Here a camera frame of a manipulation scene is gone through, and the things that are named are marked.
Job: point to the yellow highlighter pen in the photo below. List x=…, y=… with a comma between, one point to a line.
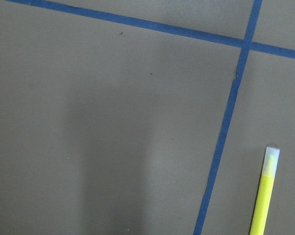
x=264, y=193

